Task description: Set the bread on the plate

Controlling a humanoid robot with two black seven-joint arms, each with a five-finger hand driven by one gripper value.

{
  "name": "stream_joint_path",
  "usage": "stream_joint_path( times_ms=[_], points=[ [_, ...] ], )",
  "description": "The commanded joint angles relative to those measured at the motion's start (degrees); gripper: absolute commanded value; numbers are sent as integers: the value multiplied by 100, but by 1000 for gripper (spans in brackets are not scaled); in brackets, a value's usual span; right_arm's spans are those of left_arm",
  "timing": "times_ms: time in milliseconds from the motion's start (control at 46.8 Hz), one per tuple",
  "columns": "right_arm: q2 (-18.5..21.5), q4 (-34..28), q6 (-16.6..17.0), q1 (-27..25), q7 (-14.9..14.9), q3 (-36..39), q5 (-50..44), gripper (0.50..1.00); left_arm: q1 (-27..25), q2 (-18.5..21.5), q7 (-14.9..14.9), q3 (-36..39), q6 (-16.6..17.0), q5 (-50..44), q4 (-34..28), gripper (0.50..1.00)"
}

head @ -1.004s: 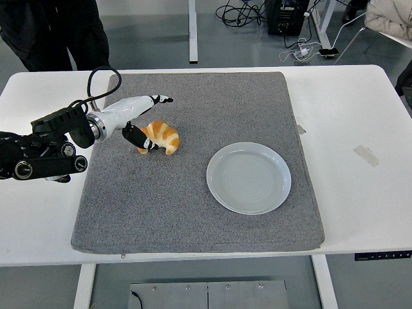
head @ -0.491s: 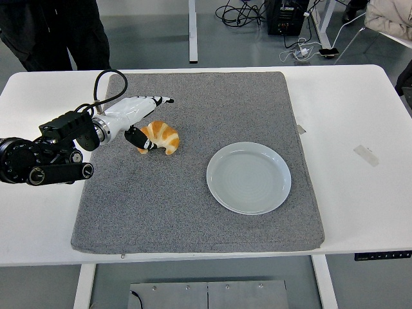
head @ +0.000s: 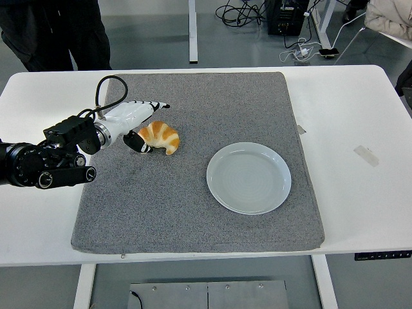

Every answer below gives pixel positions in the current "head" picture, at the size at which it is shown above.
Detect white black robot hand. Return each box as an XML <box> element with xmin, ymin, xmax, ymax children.
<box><xmin>102</xmin><ymin>100</ymin><xmax>172</xmax><ymax>155</ymax></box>

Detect golden croissant bread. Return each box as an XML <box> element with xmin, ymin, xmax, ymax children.
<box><xmin>137</xmin><ymin>120</ymin><xmax>180</xmax><ymax>156</ymax></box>

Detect grey round plate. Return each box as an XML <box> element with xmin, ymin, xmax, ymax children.
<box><xmin>206</xmin><ymin>141</ymin><xmax>292</xmax><ymax>216</ymax></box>

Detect grey metal plate with screws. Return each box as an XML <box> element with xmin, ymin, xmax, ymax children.
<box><xmin>127</xmin><ymin>279</ymin><xmax>290</xmax><ymax>309</ymax></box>

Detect grey fabric mat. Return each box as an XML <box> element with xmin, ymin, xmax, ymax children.
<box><xmin>70</xmin><ymin>71</ymin><xmax>326</xmax><ymax>255</ymax></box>

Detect straight white desk leg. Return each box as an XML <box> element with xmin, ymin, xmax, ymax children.
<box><xmin>187</xmin><ymin>0</ymin><xmax>199</xmax><ymax>64</ymax></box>

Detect person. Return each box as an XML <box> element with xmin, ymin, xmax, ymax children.
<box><xmin>0</xmin><ymin>0</ymin><xmax>113</xmax><ymax>72</ymax></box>

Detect black computer tower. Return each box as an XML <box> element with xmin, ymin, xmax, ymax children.
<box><xmin>264</xmin><ymin>0</ymin><xmax>310</xmax><ymax>36</ymax></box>

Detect black phone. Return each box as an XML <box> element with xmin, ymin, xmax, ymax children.
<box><xmin>318</xmin><ymin>47</ymin><xmax>340</xmax><ymax>60</ymax></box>

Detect slanted white desk leg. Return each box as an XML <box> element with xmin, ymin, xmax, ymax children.
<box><xmin>308</xmin><ymin>0</ymin><xmax>332</xmax><ymax>49</ymax></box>

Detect white table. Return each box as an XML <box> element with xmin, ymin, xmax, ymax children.
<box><xmin>0</xmin><ymin>64</ymin><xmax>412</xmax><ymax>309</ymax></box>

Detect person's shoe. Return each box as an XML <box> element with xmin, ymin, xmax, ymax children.
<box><xmin>341</xmin><ymin>0</ymin><xmax>358</xmax><ymax>23</ymax></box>

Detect beige padded jacket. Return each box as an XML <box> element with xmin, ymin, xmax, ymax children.
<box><xmin>364</xmin><ymin>0</ymin><xmax>412</xmax><ymax>41</ymax></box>

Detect black chair part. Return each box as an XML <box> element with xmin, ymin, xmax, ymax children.
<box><xmin>394</xmin><ymin>59</ymin><xmax>412</xmax><ymax>97</ymax></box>

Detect black table control panel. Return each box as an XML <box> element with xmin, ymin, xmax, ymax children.
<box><xmin>354</xmin><ymin>252</ymin><xmax>412</xmax><ymax>261</ymax></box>

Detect black floor cables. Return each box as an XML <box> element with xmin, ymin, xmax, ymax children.
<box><xmin>214</xmin><ymin>0</ymin><xmax>270</xmax><ymax>26</ymax></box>

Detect thin black cable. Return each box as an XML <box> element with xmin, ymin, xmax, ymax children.
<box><xmin>129</xmin><ymin>290</ymin><xmax>143</xmax><ymax>309</ymax></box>

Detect white charger with cable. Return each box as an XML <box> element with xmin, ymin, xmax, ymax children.
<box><xmin>279</xmin><ymin>37</ymin><xmax>319</xmax><ymax>62</ymax></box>

